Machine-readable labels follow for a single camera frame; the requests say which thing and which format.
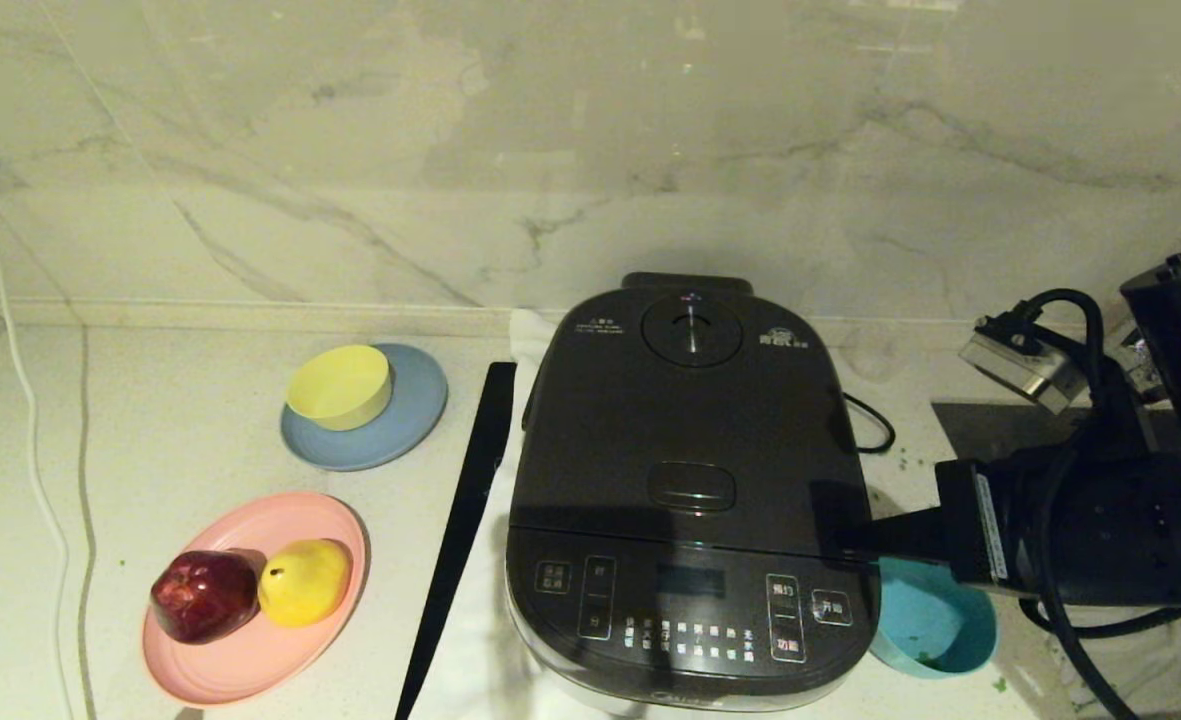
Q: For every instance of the black flat strip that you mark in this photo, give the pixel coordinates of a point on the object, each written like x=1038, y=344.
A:
x=470, y=480

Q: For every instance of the red apple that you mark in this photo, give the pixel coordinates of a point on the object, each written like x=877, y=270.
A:
x=204, y=597

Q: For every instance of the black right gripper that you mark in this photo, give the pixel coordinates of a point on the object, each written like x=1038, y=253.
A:
x=1100, y=525

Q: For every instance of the dark grey rice cooker lid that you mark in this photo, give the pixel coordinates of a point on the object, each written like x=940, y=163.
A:
x=690, y=420

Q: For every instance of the yellow pear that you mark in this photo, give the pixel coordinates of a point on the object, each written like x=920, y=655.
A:
x=304, y=586

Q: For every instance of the teal bowl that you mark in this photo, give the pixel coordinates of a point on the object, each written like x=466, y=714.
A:
x=930, y=625

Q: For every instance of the blue plate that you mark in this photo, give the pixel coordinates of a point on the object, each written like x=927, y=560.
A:
x=412, y=420

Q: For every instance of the pink plate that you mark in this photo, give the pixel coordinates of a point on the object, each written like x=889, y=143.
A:
x=250, y=660

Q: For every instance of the stainless steel sink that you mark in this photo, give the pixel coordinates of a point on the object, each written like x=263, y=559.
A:
x=1000, y=430

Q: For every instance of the yellow bowl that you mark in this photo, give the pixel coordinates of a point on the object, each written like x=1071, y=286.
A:
x=339, y=385

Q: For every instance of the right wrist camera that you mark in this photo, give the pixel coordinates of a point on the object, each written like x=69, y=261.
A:
x=1025, y=365

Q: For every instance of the white cloth with green bits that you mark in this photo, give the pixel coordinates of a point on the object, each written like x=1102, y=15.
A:
x=1180, y=670

